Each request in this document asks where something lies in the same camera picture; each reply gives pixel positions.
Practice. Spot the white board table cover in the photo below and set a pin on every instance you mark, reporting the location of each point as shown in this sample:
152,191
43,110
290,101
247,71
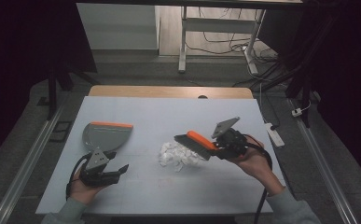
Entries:
175,118

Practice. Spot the black floor bracket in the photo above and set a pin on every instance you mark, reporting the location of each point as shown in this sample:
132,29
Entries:
60,131

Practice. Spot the person's right hand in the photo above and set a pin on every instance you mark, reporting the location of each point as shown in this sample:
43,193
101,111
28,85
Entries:
256,163

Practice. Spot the wooden table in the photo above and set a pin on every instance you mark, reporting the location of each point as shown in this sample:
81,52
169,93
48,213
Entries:
169,91

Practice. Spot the black metal stand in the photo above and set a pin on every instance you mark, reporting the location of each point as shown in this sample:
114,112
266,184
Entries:
53,90

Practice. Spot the person's left hand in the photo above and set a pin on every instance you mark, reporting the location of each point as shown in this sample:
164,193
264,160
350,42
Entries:
83,191

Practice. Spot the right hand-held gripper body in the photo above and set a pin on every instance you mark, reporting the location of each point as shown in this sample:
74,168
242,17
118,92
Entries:
231,141

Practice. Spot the orange hand brush grey bristles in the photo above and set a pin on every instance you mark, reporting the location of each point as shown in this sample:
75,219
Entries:
201,140

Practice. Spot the aluminium floor rail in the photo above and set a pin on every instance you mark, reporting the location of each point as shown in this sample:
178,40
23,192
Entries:
22,168
324,161

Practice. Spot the pile of white tissues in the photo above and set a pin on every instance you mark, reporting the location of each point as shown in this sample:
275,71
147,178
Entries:
176,155

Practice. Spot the small white plug adapter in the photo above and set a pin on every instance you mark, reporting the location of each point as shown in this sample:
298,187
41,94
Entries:
297,112

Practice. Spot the white power strip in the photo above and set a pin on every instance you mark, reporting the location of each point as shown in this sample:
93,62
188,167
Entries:
274,134

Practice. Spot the white metal desk frame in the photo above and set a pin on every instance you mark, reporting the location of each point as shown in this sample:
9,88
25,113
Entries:
218,25

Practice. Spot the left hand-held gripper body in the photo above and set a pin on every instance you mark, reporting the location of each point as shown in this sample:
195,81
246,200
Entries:
95,169

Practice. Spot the grey dustpan orange edge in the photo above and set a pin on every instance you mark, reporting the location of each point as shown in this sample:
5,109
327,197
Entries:
106,137

